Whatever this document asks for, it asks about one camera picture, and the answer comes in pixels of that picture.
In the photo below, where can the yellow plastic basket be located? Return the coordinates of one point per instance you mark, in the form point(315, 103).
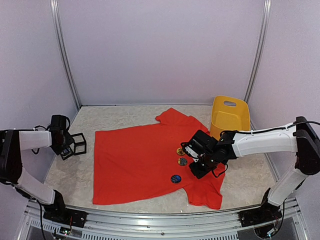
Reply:
point(229, 113)

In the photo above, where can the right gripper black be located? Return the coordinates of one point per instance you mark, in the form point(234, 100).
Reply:
point(199, 173)

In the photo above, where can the right aluminium corner post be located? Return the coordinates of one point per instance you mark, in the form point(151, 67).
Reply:
point(259, 50)

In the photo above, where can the black display box right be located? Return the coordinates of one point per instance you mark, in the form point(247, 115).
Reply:
point(79, 144)

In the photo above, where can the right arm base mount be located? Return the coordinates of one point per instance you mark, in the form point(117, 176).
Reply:
point(264, 213)

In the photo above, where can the red t-shirt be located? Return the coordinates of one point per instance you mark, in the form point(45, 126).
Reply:
point(136, 163)

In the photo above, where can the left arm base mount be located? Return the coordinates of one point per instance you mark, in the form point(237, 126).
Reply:
point(59, 213)

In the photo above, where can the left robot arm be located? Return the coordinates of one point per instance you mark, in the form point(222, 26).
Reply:
point(16, 144)

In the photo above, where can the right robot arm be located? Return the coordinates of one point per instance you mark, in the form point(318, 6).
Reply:
point(298, 137)

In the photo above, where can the black display box left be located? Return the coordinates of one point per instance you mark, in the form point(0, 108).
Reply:
point(66, 153)

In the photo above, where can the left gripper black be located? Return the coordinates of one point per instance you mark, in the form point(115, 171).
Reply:
point(69, 140)

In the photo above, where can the blue starry round brooch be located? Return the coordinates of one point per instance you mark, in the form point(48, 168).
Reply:
point(175, 178)

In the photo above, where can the aluminium front rail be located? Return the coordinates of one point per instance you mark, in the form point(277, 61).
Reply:
point(112, 225)

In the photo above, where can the yellow round brooch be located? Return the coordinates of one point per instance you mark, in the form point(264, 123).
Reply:
point(180, 152)

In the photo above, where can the black display box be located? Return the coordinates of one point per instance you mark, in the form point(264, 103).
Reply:
point(66, 153)
point(79, 144)

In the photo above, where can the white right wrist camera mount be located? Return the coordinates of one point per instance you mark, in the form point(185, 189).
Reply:
point(191, 153)

